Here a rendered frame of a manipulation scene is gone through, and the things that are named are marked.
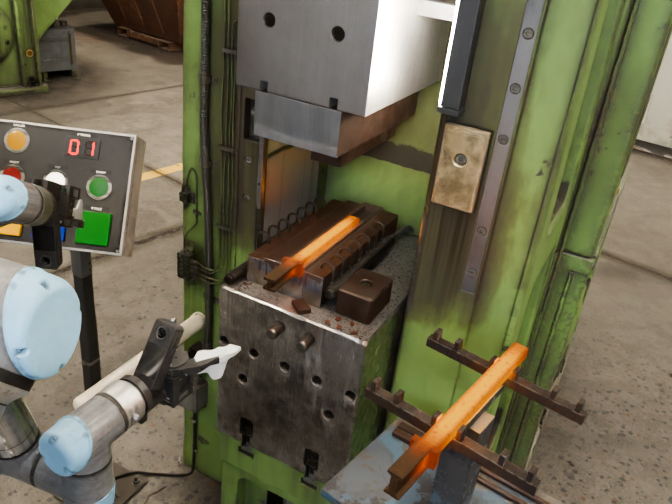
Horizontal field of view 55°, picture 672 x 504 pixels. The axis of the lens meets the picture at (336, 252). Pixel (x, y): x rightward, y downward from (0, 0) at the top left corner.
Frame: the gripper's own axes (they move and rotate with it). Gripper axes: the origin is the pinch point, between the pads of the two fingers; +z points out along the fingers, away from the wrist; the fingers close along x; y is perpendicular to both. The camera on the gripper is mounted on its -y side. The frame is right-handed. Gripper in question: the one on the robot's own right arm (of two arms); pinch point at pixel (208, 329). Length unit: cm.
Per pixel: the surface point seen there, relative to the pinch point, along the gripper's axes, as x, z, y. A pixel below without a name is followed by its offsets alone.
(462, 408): 47.5, 5.6, -1.1
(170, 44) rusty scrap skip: -457, 520, 92
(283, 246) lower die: -7.3, 37.9, 0.9
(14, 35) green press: -423, 291, 52
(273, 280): 1.1, 20.3, -1.2
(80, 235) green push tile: -45.7, 12.5, 0.6
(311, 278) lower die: 4.6, 30.7, 1.9
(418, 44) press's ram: 13, 53, -47
